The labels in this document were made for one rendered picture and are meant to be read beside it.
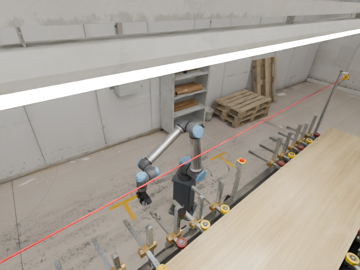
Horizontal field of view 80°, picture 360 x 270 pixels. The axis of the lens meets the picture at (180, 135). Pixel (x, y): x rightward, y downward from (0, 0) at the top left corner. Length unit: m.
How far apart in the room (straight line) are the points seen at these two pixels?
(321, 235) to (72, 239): 2.58
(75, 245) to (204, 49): 2.77
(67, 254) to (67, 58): 2.73
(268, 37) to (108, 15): 0.53
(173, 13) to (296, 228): 1.90
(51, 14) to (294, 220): 2.09
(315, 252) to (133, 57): 1.90
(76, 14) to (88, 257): 2.70
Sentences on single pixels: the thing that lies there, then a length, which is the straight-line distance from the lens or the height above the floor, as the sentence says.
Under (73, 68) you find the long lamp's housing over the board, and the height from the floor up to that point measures 2.35.
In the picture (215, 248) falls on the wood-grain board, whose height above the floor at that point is 0.90.
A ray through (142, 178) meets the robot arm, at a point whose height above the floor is 1.19.
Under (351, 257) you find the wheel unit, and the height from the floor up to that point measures 0.91.
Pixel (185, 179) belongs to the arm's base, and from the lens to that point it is 2.61.
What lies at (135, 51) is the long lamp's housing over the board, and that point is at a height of 2.36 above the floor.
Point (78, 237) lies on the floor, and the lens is 3.10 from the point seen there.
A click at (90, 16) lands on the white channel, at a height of 2.42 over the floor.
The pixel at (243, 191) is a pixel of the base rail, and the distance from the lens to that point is 2.51.
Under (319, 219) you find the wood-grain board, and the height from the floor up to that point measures 0.90.
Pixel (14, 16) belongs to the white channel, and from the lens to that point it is 0.41.
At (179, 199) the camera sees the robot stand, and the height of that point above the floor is 0.31.
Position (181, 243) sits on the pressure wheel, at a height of 0.90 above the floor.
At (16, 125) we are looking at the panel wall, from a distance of 3.81.
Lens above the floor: 2.45
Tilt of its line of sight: 32 degrees down
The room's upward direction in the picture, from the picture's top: 2 degrees clockwise
